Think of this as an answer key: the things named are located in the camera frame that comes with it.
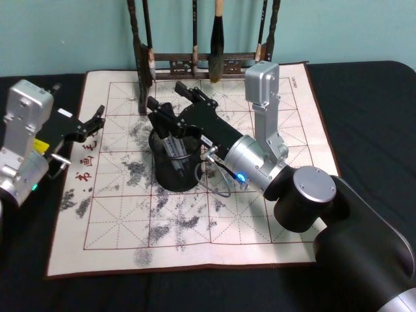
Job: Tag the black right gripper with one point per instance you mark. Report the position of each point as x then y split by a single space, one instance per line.
211 130

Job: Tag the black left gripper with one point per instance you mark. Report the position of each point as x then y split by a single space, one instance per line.
57 130

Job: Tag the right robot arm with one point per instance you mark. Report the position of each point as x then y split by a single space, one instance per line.
357 243

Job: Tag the silver marker with black cap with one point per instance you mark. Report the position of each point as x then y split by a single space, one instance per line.
178 165
169 144

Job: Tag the dark wooden brush rack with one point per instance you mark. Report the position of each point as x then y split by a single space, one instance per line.
175 57

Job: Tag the black mesh pen cup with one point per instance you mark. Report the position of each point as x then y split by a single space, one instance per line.
172 180

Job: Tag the thin black calligraphy brush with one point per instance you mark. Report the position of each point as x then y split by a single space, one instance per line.
261 26
194 26

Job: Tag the thin black brush white label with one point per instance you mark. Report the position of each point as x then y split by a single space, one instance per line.
148 26

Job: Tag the cream gridded calligraphy mat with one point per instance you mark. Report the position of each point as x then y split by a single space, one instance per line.
227 234

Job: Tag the black table cloth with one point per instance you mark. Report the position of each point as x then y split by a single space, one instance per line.
195 294

